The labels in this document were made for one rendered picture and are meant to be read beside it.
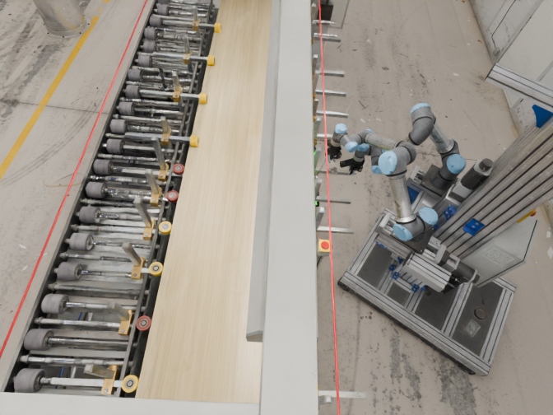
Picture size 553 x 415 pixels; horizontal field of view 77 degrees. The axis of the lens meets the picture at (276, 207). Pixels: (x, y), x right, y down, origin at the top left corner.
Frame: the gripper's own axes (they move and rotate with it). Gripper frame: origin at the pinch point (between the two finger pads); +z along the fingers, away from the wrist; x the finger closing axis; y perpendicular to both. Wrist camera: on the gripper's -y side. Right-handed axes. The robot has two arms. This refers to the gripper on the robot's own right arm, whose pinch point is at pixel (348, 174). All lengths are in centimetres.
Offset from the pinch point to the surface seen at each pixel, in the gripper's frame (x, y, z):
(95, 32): 259, -297, 77
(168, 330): -123, -111, -10
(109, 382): -150, -137, -5
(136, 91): 66, -176, -5
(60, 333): -125, -176, 5
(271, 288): -146, -62, -165
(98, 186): -31, -178, -6
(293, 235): -137, -59, -165
